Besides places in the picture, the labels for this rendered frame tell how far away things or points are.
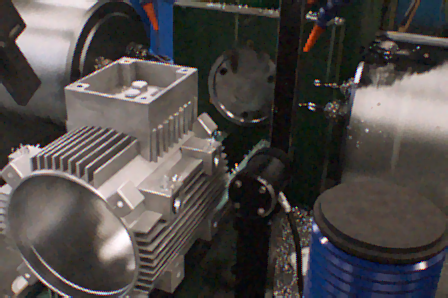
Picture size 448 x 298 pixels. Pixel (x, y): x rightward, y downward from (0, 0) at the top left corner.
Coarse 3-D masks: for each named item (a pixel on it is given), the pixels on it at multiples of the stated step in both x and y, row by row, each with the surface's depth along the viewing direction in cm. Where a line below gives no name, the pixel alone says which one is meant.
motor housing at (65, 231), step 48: (96, 144) 54; (0, 192) 56; (48, 192) 62; (96, 192) 51; (192, 192) 59; (48, 240) 62; (96, 240) 66; (144, 240) 51; (192, 240) 63; (48, 288) 59; (96, 288) 60; (144, 288) 54
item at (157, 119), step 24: (96, 72) 62; (120, 72) 66; (144, 72) 67; (168, 72) 65; (192, 72) 63; (72, 96) 57; (96, 96) 56; (120, 96) 56; (144, 96) 56; (168, 96) 58; (192, 96) 64; (72, 120) 59; (96, 120) 57; (120, 120) 56; (144, 120) 55; (168, 120) 59; (192, 120) 65; (144, 144) 56; (168, 144) 60
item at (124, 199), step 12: (204, 120) 65; (204, 132) 65; (24, 156) 55; (12, 168) 54; (24, 168) 54; (12, 180) 54; (120, 192) 50; (132, 192) 51; (120, 204) 50; (132, 204) 50; (120, 216) 51; (24, 264) 59; (24, 276) 60
